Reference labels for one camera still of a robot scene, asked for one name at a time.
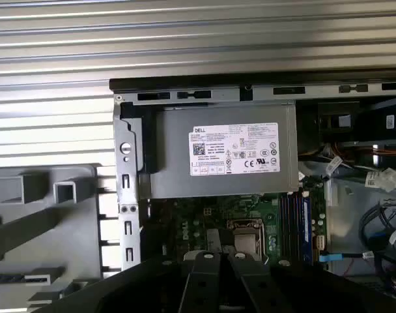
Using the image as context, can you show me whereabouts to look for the grey parts rack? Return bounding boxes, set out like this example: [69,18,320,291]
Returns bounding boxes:
[0,162,104,313]

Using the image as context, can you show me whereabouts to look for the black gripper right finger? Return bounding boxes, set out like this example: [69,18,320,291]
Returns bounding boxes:
[221,229,396,313]

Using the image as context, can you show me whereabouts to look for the grey power supply unit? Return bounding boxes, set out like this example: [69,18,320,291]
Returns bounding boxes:
[137,103,299,200]

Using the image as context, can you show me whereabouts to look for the black open PC case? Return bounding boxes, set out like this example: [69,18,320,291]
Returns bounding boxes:
[108,76,396,299]

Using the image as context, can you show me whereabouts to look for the orange power wires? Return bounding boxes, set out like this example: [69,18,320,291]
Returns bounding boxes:
[333,142,396,159]

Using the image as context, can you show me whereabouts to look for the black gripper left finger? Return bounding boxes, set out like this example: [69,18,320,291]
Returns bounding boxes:
[31,228,223,313]

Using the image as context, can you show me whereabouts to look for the CPU socket with metal cover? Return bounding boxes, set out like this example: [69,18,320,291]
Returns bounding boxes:
[226,218,266,259]

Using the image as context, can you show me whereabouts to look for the data cable with blue plug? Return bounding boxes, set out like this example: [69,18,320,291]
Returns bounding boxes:
[318,252,376,263]

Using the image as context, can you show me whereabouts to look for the silver CPU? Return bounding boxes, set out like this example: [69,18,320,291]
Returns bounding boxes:
[233,232,257,254]

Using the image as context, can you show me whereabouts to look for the blue RAM stick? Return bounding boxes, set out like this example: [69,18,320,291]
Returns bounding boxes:
[301,194,313,263]

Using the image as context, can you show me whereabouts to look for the grey metal drive cage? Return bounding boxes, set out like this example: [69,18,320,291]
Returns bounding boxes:
[317,97,396,144]

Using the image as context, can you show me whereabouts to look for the white plastic cable connector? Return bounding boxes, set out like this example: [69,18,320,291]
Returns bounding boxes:
[363,168,396,193]

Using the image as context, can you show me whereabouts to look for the green motherboard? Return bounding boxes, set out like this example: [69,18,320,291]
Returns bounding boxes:
[141,185,328,273]

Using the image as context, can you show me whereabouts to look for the black RAM slot bank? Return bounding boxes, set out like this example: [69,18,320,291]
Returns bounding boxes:
[278,192,303,263]

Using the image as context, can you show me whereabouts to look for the black cable bundle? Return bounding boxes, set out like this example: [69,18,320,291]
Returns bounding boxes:
[359,200,396,296]

